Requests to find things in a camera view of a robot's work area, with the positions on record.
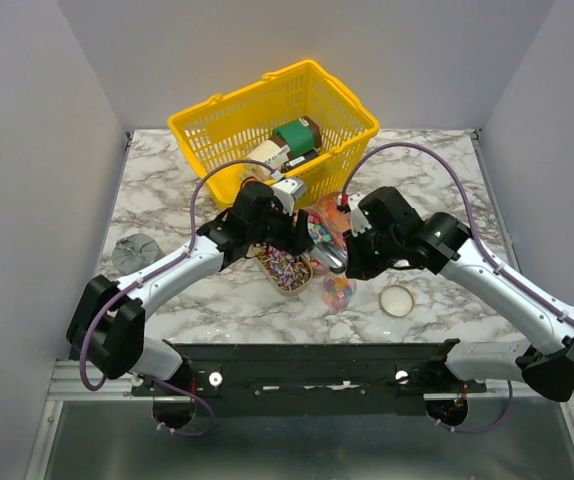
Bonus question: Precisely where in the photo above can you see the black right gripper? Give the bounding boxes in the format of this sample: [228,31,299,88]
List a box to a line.
[342,220,403,279]

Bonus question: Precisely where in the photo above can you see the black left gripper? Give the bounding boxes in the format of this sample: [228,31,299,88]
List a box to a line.
[248,197,315,257]

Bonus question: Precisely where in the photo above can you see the pink tray pastel star candies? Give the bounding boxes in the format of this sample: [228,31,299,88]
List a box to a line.
[304,208,346,275]

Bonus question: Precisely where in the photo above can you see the pink tray translucent star candies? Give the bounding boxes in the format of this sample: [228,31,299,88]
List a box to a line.
[315,191,350,247]

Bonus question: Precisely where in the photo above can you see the beige tray swirl lollipops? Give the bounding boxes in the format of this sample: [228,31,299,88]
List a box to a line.
[255,247,313,297]

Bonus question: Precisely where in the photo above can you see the gold rimmed jar lid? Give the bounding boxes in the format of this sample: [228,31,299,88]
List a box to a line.
[379,284,415,318]

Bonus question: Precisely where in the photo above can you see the black box package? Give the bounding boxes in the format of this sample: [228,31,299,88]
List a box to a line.
[280,149,319,173]

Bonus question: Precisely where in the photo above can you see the cream wrapped paper roll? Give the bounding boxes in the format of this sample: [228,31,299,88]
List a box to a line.
[245,139,290,181]

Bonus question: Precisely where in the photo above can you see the clear plastic candy jar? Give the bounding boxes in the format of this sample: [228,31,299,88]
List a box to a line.
[321,273,357,310]

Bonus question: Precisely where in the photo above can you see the green wrapped brown package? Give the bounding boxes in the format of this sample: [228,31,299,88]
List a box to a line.
[272,116,322,156]

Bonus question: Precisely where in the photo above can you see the yellow plastic shopping basket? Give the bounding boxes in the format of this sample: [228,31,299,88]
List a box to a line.
[168,59,380,209]

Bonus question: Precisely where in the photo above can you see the grey crumpled cloth lump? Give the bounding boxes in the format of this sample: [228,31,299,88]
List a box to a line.
[111,233,164,275]

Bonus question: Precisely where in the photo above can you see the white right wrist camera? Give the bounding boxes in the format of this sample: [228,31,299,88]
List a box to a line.
[336,193,372,237]

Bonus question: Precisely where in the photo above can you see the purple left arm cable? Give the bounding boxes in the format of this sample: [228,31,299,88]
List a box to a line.
[79,159,283,439]

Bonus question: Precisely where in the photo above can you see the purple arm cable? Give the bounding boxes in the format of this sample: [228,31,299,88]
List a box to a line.
[79,159,283,439]
[339,142,574,434]

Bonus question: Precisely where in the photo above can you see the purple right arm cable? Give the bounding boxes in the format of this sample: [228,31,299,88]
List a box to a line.
[339,142,574,434]

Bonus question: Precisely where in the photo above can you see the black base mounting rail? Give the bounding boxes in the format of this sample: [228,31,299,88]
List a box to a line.
[69,339,526,417]

